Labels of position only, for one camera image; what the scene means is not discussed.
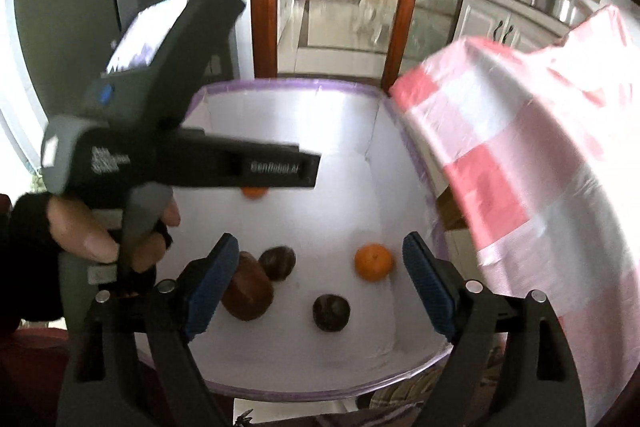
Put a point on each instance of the dark red pomegranate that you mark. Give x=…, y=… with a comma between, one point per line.
x=250, y=292

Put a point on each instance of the wooden table leg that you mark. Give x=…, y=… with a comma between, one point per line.
x=452, y=212

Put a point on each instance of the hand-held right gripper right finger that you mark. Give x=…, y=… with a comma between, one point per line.
x=430, y=292

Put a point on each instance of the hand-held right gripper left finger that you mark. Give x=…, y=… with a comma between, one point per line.
x=212, y=287

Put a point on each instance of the dark red cloth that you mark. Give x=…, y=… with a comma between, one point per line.
x=30, y=382

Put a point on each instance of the steel pot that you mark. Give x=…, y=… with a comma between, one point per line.
x=557, y=4

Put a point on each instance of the person's left hand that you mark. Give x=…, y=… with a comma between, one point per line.
x=80, y=227

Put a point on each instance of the white box with purple edge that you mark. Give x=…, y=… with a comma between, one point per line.
x=310, y=147

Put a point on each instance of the small orange tangerine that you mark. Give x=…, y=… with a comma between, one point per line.
x=254, y=193
x=373, y=263

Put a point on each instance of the plaid cloth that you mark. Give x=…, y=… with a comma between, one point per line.
x=390, y=399

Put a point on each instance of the white kitchen cabinet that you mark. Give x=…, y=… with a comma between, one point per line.
x=480, y=19

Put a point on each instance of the red white checkered tablecloth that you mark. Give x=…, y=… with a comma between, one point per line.
x=525, y=157

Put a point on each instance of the dark purple passion fruit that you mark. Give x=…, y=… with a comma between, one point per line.
x=331, y=313
x=278, y=263

